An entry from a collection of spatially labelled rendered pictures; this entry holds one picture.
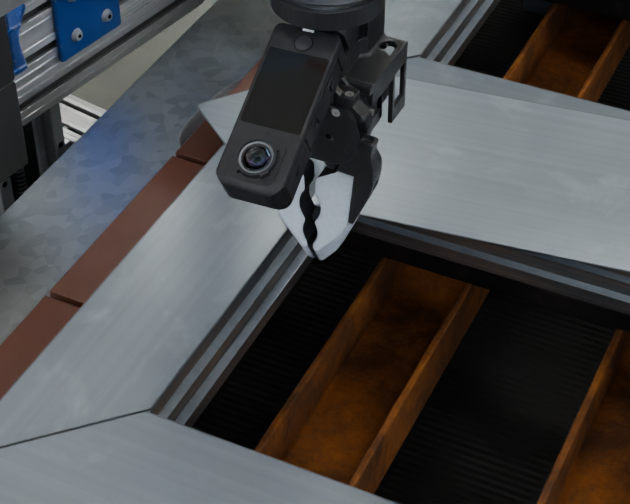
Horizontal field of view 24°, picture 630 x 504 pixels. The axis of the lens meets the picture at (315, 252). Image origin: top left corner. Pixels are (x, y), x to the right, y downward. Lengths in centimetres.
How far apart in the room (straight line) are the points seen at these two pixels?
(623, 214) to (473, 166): 12
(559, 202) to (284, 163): 28
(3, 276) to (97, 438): 40
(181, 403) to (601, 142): 40
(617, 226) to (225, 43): 62
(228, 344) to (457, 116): 29
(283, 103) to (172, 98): 60
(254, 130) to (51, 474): 24
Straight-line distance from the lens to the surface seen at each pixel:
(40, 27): 143
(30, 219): 134
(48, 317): 102
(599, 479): 112
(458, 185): 109
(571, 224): 106
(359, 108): 92
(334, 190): 96
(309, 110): 88
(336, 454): 111
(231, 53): 154
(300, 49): 90
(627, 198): 109
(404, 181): 109
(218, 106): 116
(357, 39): 94
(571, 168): 111
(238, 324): 99
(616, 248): 105
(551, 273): 105
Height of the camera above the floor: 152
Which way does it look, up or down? 41 degrees down
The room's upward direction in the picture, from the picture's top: straight up
